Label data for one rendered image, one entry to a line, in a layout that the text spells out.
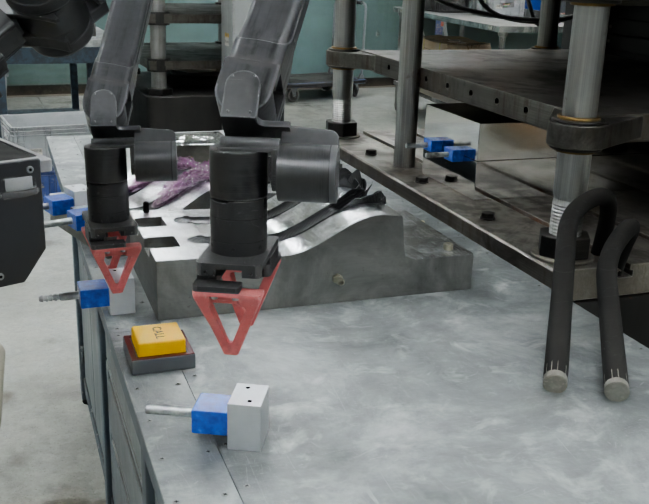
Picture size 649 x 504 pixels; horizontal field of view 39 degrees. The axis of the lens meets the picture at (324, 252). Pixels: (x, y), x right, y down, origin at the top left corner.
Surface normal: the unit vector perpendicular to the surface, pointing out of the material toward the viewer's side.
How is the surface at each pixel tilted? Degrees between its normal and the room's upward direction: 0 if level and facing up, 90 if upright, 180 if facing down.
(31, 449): 0
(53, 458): 0
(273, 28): 38
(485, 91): 90
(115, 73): 54
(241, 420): 90
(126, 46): 49
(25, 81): 90
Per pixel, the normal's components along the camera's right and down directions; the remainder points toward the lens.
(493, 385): 0.04, -0.95
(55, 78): 0.38, 0.30
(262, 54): 0.01, -0.42
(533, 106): -0.94, 0.07
